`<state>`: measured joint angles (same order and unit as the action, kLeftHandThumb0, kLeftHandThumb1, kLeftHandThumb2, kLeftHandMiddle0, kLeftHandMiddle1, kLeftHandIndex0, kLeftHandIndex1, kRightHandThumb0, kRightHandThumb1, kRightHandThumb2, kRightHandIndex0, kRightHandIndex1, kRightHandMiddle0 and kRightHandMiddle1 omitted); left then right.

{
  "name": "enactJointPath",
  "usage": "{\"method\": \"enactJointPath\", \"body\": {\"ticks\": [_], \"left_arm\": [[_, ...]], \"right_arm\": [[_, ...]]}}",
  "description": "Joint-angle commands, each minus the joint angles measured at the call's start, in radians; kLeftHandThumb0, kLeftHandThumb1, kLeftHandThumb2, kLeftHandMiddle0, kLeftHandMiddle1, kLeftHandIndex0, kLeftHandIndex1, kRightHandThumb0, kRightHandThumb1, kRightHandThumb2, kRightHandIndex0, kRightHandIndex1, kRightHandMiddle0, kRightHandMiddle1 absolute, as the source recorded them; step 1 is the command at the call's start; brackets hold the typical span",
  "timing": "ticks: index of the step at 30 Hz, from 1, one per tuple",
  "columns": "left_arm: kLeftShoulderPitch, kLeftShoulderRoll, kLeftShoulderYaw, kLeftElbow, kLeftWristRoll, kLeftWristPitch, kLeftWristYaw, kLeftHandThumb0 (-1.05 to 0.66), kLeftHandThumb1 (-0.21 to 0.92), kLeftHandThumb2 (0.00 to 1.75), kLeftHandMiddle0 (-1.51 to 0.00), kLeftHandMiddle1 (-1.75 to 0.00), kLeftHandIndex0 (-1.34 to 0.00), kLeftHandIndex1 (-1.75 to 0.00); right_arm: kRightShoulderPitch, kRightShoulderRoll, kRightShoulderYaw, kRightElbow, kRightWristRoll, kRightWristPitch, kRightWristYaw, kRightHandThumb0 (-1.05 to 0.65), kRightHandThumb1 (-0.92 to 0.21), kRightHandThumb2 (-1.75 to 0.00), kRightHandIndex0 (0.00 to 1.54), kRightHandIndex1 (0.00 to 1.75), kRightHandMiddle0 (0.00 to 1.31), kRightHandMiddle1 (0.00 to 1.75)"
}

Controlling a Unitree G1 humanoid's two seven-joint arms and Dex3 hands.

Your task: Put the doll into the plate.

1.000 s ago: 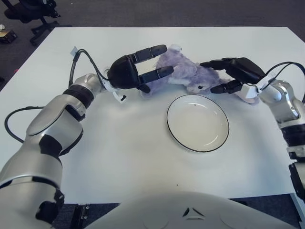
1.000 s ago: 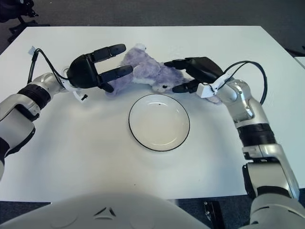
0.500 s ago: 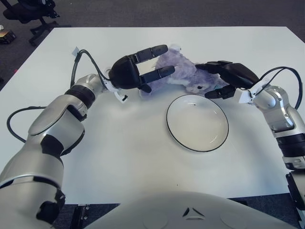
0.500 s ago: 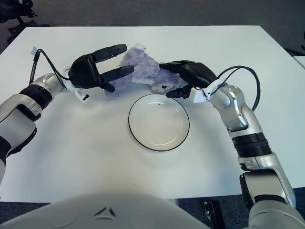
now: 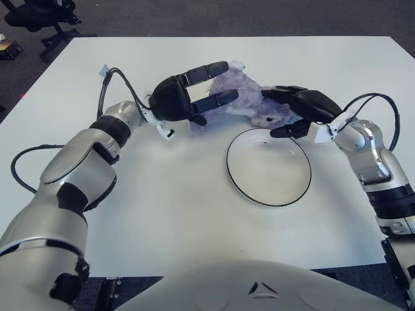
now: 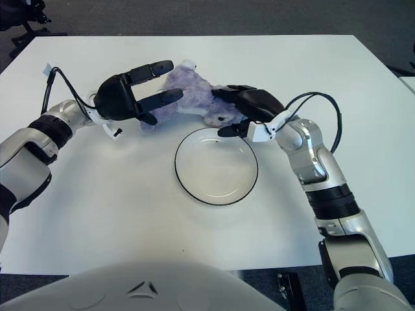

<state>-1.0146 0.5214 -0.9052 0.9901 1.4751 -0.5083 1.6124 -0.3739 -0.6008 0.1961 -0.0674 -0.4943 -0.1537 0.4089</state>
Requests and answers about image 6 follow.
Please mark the black metal table bracket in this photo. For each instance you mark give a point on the black metal table bracket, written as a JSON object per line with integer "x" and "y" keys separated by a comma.
{"x": 287, "y": 291}

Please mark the white wrist mount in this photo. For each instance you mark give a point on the white wrist mount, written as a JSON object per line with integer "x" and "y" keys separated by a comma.
{"x": 257, "y": 133}
{"x": 110, "y": 131}

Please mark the white right wrist mount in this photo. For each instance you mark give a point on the white right wrist mount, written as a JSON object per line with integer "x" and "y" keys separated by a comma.
{"x": 257, "y": 133}

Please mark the white left wrist mount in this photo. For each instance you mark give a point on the white left wrist mount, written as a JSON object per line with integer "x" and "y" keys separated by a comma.
{"x": 110, "y": 131}

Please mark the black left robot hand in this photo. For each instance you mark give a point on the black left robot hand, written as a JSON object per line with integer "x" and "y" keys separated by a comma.
{"x": 113, "y": 97}

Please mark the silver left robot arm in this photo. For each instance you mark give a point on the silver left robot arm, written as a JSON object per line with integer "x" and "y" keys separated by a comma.
{"x": 19, "y": 162}

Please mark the white plate with black rim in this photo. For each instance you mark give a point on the white plate with black rim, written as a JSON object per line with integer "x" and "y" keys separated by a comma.
{"x": 215, "y": 168}

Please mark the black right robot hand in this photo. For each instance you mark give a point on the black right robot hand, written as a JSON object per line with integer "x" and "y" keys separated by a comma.
{"x": 256, "y": 103}

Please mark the black office chair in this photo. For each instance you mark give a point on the black office chair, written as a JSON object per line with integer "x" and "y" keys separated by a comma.
{"x": 13, "y": 16}

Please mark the purple plush teddy bear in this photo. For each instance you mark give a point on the purple plush teddy bear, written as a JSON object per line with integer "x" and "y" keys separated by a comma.
{"x": 191, "y": 87}

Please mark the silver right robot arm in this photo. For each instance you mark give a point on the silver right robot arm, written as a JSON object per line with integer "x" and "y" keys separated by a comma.
{"x": 311, "y": 152}

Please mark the white side table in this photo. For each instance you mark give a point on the white side table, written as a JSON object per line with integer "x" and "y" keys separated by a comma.
{"x": 409, "y": 81}

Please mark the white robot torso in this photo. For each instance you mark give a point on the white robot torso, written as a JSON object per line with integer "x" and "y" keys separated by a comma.
{"x": 146, "y": 285}

